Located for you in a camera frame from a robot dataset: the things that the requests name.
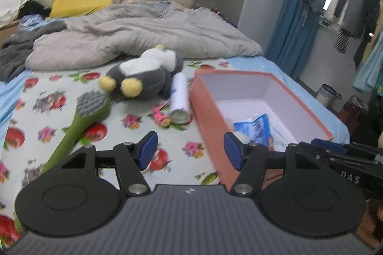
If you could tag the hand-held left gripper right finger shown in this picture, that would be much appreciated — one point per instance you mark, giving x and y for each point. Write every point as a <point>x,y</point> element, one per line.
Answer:
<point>233,150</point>

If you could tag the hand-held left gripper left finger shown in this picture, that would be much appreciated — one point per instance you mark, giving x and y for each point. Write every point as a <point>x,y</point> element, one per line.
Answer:
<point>148,150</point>

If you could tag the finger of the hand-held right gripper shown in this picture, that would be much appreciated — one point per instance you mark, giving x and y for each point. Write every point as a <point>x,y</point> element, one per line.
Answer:
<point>332,145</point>

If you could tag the blue tissue packet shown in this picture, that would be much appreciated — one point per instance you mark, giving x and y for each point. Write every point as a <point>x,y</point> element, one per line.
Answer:
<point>257,129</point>

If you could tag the orange cardboard box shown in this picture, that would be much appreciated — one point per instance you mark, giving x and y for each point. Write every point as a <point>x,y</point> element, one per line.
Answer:
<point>209,123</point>

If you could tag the small trash bin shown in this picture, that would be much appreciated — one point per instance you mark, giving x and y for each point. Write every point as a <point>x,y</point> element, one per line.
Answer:
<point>326,94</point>

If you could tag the white spray can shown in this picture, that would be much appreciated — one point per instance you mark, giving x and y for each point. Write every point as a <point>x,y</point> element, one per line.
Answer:
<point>179,96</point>

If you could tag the grey penguin plush toy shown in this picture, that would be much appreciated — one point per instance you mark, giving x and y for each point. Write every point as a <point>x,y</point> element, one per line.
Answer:
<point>143,75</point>

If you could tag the light blue bedsheet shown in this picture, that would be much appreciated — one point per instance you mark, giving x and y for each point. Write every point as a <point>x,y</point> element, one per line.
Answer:
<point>257,63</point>

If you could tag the floral printed mat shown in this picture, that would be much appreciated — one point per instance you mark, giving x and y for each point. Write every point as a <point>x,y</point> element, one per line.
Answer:
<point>45,123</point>

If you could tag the grey quilt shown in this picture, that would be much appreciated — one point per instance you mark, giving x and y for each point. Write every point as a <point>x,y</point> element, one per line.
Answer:
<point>149,33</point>

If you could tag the blue curtain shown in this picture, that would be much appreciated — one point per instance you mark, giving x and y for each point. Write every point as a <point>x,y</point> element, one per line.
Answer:
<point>299,18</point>

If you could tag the hanging clothes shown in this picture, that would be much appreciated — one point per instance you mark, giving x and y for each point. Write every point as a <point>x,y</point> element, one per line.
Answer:
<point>359,3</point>

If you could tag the yellow pillow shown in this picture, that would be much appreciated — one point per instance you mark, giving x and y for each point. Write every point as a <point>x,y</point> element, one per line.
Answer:
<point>80,3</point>

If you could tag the dark grey garment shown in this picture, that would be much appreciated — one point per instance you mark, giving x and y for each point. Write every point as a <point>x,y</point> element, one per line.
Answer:
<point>21,45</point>

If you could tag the blue printed cloth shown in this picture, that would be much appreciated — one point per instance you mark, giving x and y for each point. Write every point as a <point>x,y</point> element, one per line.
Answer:
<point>30,22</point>

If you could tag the black cloth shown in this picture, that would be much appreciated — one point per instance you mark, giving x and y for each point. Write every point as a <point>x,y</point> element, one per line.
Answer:
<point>33,8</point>

